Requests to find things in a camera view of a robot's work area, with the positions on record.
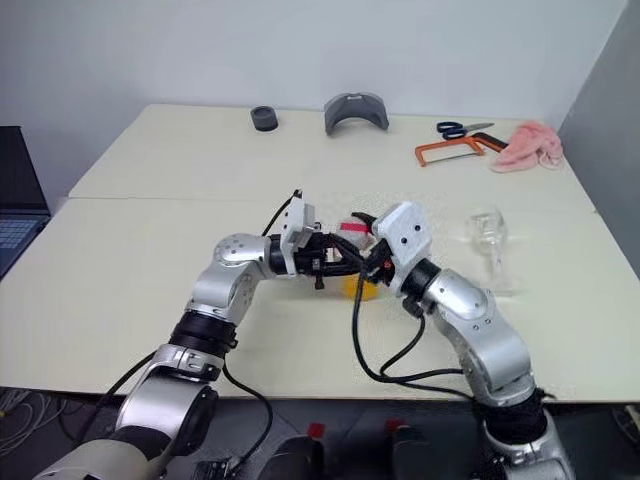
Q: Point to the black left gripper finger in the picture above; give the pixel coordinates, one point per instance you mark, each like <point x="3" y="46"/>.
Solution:
<point x="345" y="268"/>
<point x="350" y="249"/>

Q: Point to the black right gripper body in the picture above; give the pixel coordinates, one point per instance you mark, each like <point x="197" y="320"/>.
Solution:
<point x="384" y="267"/>

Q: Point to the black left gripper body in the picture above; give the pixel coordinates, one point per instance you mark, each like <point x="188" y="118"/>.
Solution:
<point x="312" y="260"/>

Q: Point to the clear bottle with orange drink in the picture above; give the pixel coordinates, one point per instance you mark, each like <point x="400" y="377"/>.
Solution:
<point x="350" y="291"/>

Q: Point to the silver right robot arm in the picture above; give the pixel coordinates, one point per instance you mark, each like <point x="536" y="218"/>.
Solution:
<point x="470" y="310"/>

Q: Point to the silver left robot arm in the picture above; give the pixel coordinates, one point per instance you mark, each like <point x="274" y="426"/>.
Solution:
<point x="235" y="255"/>

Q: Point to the clear wine glass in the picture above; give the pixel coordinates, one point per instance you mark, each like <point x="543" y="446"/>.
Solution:
<point x="487" y="227"/>

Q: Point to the orange hacksaw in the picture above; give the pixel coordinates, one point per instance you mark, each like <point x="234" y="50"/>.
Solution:
<point x="440" y="146"/>

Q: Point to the grey curved plastic piece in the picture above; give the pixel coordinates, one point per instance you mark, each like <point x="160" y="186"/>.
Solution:
<point x="332" y="112"/>

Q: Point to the black cylinder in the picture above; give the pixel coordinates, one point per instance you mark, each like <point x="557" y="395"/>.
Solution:
<point x="263" y="120"/>

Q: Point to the pink cloth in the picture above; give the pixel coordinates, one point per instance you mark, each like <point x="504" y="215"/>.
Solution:
<point x="525" y="147"/>

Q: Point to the dark rounded shape red patch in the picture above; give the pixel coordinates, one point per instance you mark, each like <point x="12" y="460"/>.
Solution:
<point x="412" y="452"/>
<point x="297" y="457"/>

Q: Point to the power strip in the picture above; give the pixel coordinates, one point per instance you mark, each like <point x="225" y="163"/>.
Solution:
<point x="629" y="422"/>

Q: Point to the dark laptop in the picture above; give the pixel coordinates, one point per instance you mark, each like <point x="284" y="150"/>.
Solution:
<point x="20" y="170"/>

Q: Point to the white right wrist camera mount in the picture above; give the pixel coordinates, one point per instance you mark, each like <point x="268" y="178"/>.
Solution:
<point x="405" y="230"/>

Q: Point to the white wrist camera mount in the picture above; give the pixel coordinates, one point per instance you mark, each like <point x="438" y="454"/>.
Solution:
<point x="405" y="230"/>
<point x="295" y="220"/>

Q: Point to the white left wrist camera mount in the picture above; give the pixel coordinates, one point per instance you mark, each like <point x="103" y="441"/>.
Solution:
<point x="295" y="220"/>

